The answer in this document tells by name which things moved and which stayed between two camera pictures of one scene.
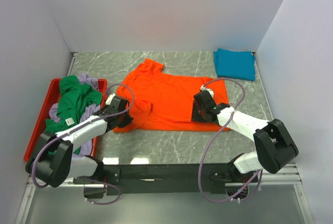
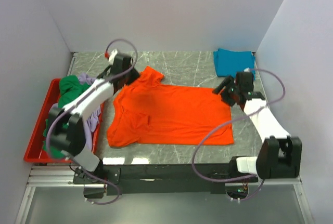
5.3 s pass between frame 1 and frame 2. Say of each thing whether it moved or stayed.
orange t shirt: moved
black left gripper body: moved
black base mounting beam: stayed
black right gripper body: moved
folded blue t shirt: stayed
